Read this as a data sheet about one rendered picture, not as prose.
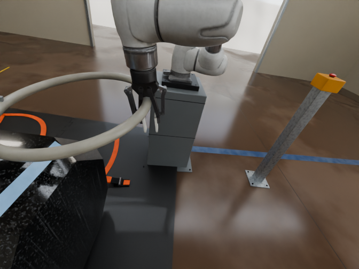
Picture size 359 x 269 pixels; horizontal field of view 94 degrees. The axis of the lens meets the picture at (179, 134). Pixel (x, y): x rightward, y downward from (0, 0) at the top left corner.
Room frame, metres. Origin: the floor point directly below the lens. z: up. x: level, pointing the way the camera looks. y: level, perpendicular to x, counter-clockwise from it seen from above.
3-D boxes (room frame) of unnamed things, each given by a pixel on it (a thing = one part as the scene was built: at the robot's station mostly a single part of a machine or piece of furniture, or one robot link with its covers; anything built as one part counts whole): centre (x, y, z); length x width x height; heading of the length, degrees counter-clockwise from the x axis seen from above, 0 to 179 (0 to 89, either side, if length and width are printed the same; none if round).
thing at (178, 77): (1.30, 0.11, 0.87); 0.22 x 0.18 x 0.06; 100
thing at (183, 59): (1.30, 0.08, 1.00); 0.18 x 0.16 x 0.22; 83
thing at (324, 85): (1.19, -0.88, 0.54); 0.20 x 0.20 x 1.09; 6
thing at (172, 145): (1.30, 0.09, 0.40); 0.50 x 0.50 x 0.80; 10
